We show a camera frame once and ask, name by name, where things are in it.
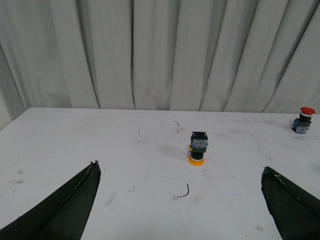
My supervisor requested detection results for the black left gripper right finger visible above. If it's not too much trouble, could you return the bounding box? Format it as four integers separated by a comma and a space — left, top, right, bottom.
261, 166, 320, 240

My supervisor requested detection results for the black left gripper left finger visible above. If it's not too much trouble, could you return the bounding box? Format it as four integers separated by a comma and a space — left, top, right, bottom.
0, 161, 101, 240

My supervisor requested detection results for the yellow push button switch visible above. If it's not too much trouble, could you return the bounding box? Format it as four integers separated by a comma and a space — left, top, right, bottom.
188, 131, 209, 167

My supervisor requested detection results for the red mushroom push button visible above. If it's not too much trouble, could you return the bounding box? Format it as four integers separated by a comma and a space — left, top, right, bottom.
291, 106, 316, 134

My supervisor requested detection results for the white pleated curtain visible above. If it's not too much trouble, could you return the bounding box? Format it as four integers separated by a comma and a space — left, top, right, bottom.
0, 0, 320, 127

